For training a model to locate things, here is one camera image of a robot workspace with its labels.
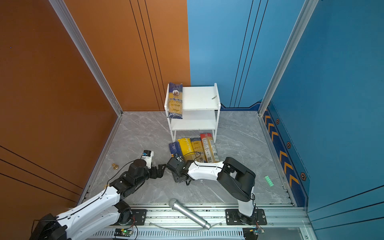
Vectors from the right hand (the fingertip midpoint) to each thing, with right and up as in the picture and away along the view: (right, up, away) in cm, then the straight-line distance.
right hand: (180, 174), depth 88 cm
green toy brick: (+51, -2, -5) cm, 51 cm away
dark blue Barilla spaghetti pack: (-4, +14, +8) cm, 17 cm away
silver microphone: (0, -11, -14) cm, 18 cm away
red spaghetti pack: (+16, +20, +13) cm, 29 cm away
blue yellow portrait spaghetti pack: (+12, +12, +6) cm, 18 cm away
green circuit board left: (-25, -22, -17) cm, 38 cm away
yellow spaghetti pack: (+3, +16, +9) cm, 18 cm away
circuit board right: (+36, -22, -18) cm, 46 cm away
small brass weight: (-39, +4, +1) cm, 39 cm away
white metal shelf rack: (+12, +38, -11) cm, 41 cm away
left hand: (-11, +8, -3) cm, 14 cm away
